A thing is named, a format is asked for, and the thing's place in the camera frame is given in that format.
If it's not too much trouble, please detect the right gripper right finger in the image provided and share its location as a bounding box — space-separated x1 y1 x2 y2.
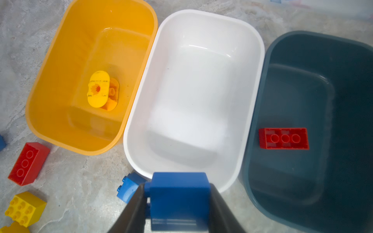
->
208 183 246 233

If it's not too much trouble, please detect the blue lego brick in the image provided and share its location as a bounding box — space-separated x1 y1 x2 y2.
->
117 172 147 204
0 136 6 151
144 172 211 231

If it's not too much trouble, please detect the white plastic bin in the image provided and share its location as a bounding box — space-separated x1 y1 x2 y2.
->
123 10 265 192

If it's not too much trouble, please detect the yellow lego brick upper left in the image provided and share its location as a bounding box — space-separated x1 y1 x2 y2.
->
5 191 47 227

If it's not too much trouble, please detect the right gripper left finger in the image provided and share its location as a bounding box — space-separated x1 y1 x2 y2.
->
108 184 146 233

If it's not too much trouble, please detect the red lego brick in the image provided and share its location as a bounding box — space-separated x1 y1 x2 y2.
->
8 142 50 186
258 128 309 150

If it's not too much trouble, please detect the yellow plastic bin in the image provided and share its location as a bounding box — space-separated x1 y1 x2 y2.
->
26 0 158 155

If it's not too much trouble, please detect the yellow round lego piece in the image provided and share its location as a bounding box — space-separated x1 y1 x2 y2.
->
87 70 119 111

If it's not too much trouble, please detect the yellow lego brick lower left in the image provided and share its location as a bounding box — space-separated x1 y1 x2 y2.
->
0 221 30 233

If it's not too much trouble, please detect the dark teal plastic bin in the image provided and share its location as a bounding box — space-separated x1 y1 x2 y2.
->
241 31 373 233

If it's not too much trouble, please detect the yellow lego brick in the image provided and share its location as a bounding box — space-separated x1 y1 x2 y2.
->
5 191 47 227
0 221 30 233

